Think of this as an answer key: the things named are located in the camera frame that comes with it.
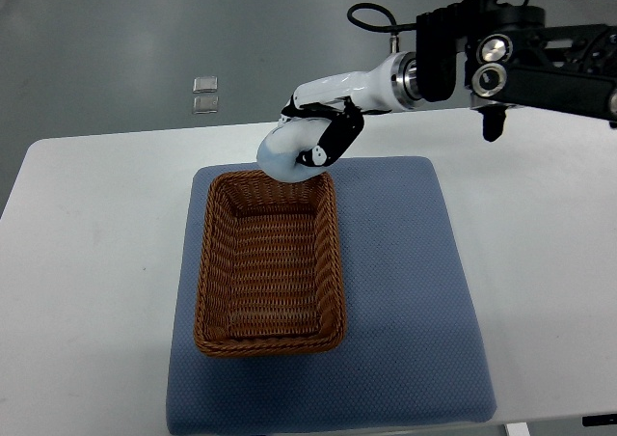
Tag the black white robotic hand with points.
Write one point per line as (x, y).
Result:
(344, 100)

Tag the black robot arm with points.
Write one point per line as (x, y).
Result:
(512, 59)

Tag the brown wicker basket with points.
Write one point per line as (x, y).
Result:
(270, 280)

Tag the upper silver floor plate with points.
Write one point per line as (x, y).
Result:
(205, 84)

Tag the silver floor plate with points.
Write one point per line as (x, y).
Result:
(205, 104)
(205, 84)

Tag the lower silver floor plate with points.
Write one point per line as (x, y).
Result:
(205, 104)

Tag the blue fabric mat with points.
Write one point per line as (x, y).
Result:
(412, 354)

